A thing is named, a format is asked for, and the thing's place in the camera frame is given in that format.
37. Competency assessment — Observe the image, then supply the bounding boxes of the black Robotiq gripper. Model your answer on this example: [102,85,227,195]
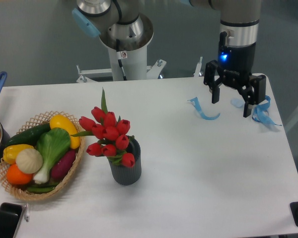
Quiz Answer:
[204,43,267,118]

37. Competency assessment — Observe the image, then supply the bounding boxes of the red tulip bouquet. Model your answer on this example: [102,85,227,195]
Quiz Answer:
[71,91,136,168]

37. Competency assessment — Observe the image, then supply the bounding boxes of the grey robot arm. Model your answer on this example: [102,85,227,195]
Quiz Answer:
[72,0,266,117]

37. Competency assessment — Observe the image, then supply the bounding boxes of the dark grey ribbed vase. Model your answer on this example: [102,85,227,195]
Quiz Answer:
[109,139,142,185]

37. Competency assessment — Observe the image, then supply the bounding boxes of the light blue bottle cap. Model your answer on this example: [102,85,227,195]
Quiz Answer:
[230,98,244,108]

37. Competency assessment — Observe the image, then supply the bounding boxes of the tangled blue ribbon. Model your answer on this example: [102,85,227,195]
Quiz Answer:
[252,95,282,126]

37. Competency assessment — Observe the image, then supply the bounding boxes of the blue ribbon strip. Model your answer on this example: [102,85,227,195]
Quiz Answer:
[188,97,221,120]

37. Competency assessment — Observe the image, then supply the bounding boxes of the yellow squash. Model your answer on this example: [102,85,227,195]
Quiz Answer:
[49,114,80,149]

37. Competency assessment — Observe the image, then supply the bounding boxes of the green bok choy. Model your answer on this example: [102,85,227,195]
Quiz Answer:
[33,127,71,184]

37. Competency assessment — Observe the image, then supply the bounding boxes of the woven wicker basket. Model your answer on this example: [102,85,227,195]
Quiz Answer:
[0,111,85,202]

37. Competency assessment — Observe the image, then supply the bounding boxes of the purple sweet potato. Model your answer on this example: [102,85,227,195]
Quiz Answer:
[51,150,76,181]

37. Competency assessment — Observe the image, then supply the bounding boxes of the green cucumber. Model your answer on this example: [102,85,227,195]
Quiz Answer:
[5,123,50,147]

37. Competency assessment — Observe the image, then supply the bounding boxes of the cream steamed bun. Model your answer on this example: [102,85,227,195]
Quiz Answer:
[15,149,43,174]

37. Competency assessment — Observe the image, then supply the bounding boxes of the green pea pods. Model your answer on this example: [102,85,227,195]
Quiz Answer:
[26,183,58,194]

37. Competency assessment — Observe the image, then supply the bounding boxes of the yellow bell pepper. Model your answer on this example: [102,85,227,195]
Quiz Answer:
[3,144,34,165]

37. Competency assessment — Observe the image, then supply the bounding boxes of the orange fruit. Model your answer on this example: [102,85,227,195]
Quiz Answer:
[6,164,33,185]

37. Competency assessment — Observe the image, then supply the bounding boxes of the clear pen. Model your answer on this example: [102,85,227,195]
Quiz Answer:
[24,203,30,222]

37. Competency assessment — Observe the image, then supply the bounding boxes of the black smartphone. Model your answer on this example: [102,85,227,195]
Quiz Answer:
[0,202,24,238]

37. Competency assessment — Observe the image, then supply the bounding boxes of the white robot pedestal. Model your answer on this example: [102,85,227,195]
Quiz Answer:
[75,46,204,83]

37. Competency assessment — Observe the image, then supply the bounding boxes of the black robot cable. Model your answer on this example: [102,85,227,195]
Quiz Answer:
[115,39,127,81]

